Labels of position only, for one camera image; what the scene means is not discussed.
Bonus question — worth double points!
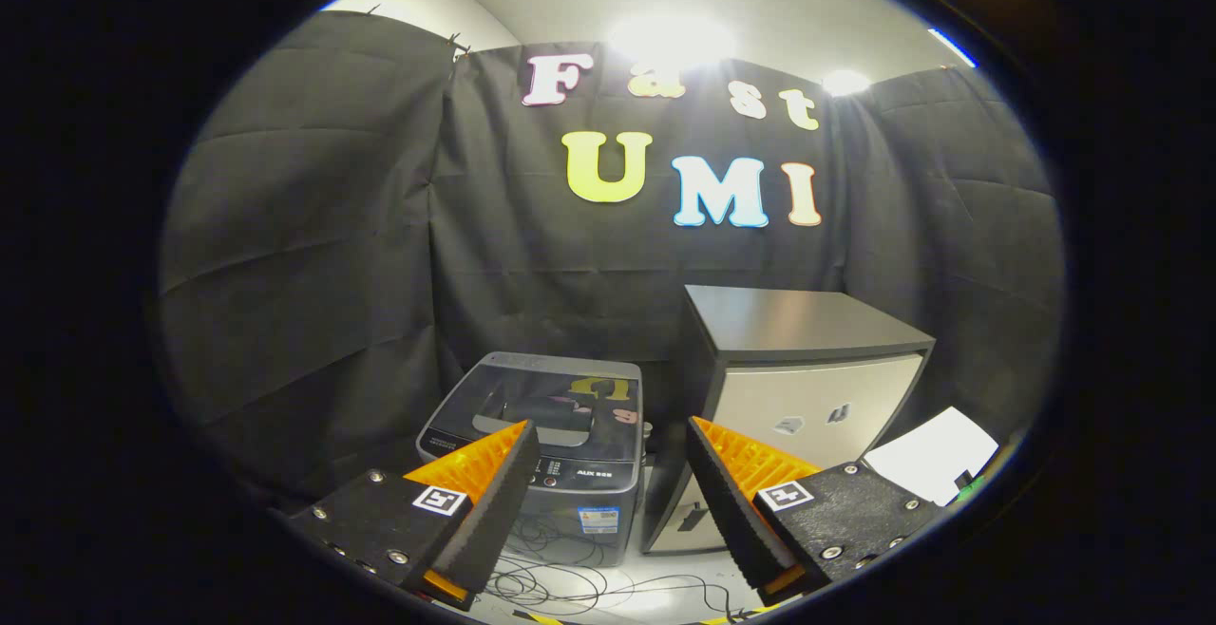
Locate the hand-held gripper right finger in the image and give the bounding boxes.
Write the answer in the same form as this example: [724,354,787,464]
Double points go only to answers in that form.
[684,416,943,607]

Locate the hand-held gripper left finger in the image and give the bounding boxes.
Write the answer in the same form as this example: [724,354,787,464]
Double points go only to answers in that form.
[285,419,541,613]

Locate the grey washing machine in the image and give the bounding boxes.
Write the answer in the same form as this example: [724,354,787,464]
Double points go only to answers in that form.
[416,351,645,569]

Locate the black and beige cabinet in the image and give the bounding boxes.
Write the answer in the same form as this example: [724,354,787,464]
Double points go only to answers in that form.
[641,285,937,555]

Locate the white flat box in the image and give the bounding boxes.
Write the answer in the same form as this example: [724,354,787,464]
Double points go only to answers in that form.
[863,407,1000,508]

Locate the black backdrop cloth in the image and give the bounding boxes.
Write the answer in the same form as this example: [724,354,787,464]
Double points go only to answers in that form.
[157,9,1065,504]

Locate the round ceiling light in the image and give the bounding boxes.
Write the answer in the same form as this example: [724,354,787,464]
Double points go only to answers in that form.
[608,12,737,72]

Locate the black floor cables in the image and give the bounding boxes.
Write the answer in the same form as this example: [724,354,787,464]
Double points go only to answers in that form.
[475,511,751,622]

